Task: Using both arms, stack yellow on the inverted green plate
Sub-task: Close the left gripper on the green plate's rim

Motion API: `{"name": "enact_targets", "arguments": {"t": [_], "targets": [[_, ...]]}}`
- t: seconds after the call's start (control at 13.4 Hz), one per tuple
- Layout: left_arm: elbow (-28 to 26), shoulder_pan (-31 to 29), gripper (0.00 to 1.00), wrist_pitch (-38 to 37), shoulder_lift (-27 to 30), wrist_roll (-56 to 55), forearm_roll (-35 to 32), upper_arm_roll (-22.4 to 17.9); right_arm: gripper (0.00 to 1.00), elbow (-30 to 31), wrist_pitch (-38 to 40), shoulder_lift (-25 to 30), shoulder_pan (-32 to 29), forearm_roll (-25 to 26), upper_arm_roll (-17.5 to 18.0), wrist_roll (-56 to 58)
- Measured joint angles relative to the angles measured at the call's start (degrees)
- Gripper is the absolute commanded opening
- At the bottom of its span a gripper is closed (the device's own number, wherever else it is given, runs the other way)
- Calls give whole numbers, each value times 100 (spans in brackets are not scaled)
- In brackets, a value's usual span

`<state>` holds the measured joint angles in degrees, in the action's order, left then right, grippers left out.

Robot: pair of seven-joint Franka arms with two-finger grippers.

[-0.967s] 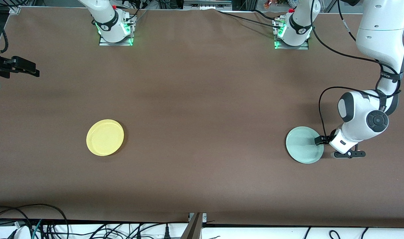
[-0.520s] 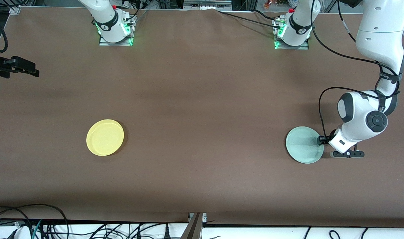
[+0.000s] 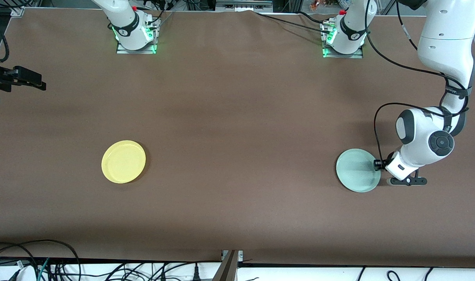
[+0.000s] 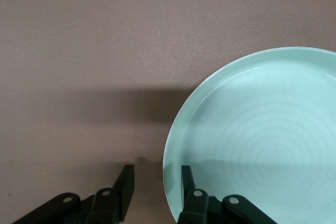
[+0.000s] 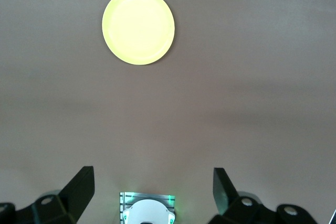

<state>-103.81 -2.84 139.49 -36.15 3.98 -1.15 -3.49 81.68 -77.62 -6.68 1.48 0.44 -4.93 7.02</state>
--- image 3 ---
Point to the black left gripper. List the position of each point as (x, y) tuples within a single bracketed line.
[(382, 164)]

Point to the pale green round plate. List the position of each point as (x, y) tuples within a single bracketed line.
[(356, 171)]

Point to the yellow round plate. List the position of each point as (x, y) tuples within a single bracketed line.
[(123, 162)]

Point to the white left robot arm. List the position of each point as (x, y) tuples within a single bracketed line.
[(444, 35)]

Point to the brown table cover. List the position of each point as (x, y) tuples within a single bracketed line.
[(237, 117)]

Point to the black power plug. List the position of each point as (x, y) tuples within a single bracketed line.
[(196, 275)]

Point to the aluminium corner bracket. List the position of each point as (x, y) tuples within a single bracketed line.
[(18, 11)]

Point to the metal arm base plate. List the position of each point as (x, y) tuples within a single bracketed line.
[(356, 55), (122, 50)]

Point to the aluminium profile bracket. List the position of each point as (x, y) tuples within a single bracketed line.
[(229, 265)]

